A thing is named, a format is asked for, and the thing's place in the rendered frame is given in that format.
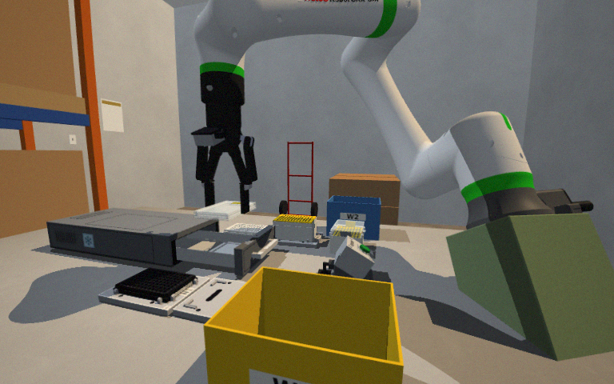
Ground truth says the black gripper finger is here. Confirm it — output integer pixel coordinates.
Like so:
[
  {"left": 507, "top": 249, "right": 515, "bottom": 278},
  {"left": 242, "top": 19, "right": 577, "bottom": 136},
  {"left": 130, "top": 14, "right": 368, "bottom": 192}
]
[
  {"left": 196, "top": 145, "right": 222, "bottom": 207},
  {"left": 223, "top": 135, "right": 257, "bottom": 214}
]

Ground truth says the yellow waste bin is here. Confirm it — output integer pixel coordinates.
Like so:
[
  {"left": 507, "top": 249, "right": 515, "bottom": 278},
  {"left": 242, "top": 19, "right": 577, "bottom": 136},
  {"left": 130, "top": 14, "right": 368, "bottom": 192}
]
[{"left": 203, "top": 267, "right": 404, "bottom": 384}]

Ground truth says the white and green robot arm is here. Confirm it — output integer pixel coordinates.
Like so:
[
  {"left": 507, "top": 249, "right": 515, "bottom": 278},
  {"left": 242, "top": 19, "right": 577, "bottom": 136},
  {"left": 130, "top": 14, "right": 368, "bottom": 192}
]
[{"left": 193, "top": 0, "right": 593, "bottom": 230}]

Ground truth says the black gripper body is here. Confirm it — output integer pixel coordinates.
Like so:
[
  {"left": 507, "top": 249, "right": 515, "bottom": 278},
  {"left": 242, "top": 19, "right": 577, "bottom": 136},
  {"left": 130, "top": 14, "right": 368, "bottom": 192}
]
[{"left": 205, "top": 102, "right": 242, "bottom": 152}]

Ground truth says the blue bin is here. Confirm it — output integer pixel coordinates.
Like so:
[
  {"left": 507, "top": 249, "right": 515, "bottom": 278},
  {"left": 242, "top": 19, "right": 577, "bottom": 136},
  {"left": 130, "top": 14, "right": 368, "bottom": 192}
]
[{"left": 326, "top": 196, "right": 381, "bottom": 241}]

